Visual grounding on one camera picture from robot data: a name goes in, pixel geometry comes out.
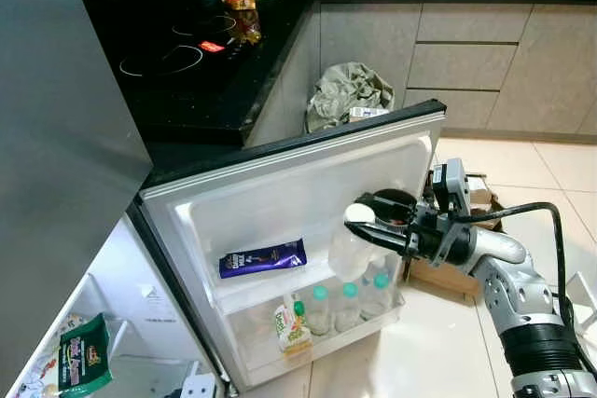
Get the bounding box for white green drink pouch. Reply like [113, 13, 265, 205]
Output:
[273, 294, 313, 354]

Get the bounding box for crumpled grey green bag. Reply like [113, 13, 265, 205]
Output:
[306, 62, 396, 133]

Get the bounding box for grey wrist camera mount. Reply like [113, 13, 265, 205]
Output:
[182, 375, 217, 398]
[429, 158, 472, 226]

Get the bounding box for black kitchen countertop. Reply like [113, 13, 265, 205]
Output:
[65, 0, 597, 147]

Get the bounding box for dark green snack packet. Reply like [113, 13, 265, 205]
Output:
[58, 312, 113, 397]

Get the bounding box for grey kitchen cabinets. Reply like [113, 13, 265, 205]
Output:
[247, 2, 597, 147]

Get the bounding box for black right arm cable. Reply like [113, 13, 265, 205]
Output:
[451, 200, 597, 376]

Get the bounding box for black induction hob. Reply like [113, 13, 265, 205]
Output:
[117, 11, 271, 77]

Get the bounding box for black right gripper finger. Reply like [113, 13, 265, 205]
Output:
[345, 221, 413, 257]
[357, 191, 416, 222]

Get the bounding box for clear white-capped plastic bottle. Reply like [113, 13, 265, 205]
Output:
[328, 204, 379, 282]

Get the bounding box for silver fridge door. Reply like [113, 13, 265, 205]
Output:
[138, 100, 447, 392]

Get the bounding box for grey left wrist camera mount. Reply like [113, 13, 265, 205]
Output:
[182, 375, 217, 398]

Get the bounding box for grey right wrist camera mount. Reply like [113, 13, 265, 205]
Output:
[429, 158, 472, 226]

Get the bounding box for dark purple pouch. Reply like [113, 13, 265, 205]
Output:
[219, 239, 308, 280]

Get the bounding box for green capped clear bottle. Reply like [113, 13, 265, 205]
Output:
[334, 281, 363, 329]
[303, 286, 332, 336]
[364, 272, 393, 317]

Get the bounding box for plain cardboard box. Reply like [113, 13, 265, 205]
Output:
[406, 170, 505, 301]

